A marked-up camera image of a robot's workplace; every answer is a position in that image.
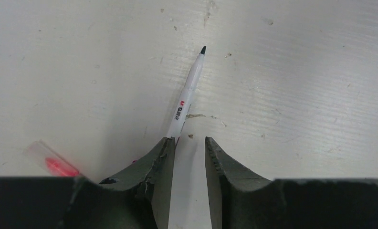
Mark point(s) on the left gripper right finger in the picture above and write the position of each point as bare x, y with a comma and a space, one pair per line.
242, 199

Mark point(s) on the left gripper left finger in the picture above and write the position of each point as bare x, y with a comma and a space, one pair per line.
137, 197

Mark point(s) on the black green pen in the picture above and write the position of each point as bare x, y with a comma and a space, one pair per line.
185, 98

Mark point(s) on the pink pen cap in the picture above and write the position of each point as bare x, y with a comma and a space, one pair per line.
39, 150

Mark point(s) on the pink pen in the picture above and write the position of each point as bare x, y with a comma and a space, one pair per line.
58, 167

